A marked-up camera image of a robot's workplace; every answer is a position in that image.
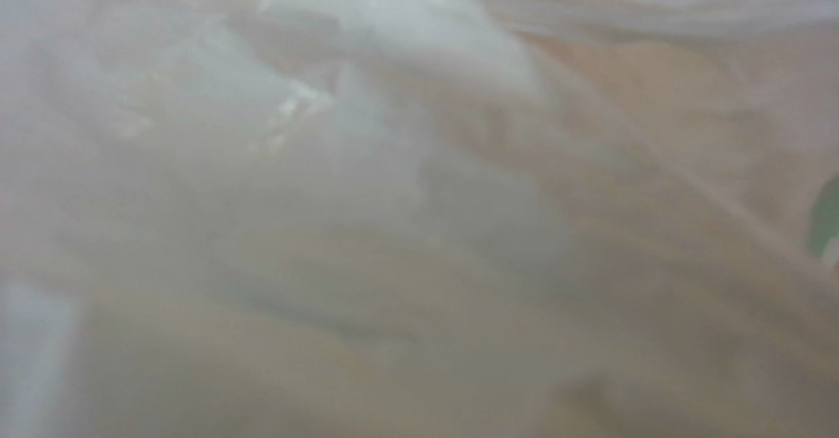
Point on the white printed plastic bag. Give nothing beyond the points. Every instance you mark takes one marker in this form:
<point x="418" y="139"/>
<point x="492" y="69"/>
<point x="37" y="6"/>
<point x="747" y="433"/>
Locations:
<point x="419" y="218"/>

